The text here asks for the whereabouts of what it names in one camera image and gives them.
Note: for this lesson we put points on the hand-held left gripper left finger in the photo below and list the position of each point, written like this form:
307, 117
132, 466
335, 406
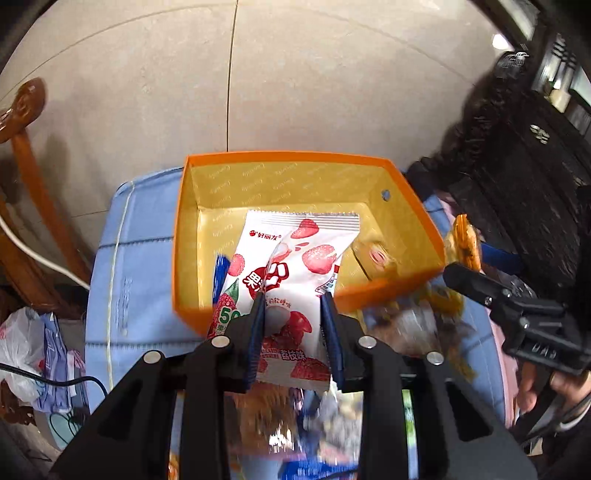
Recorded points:
256, 344

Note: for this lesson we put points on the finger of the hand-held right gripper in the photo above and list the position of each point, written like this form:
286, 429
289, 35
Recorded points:
471, 281

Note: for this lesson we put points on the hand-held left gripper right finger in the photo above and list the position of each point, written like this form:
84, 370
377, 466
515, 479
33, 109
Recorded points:
332, 344

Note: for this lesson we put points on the orange snack packet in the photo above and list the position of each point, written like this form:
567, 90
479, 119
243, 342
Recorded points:
464, 244

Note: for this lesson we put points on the strawberry print snack packet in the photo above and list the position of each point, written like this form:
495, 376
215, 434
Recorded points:
295, 267

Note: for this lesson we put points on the orange cardboard box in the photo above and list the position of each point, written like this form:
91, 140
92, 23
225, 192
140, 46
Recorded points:
286, 184

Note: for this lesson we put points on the person's right forearm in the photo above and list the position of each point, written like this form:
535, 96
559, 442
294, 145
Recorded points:
572, 443

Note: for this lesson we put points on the person's right hand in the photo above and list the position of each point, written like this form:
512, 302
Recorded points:
526, 387

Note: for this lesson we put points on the pink cloth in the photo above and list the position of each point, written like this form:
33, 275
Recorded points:
505, 369

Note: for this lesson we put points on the pile of mixed snack packets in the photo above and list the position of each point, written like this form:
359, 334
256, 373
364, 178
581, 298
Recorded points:
406, 323

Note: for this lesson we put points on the small golden snack packet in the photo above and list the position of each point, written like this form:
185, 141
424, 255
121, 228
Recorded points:
376, 258

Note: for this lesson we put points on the dark carved wooden furniture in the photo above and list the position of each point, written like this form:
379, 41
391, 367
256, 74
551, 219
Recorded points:
531, 184

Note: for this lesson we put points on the blue quilted blanket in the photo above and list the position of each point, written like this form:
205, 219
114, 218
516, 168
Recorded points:
138, 258

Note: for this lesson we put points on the blue white plastic bag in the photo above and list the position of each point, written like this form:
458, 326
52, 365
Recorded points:
55, 364

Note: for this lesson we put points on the brown wooden chair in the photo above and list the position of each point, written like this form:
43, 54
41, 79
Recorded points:
27, 152

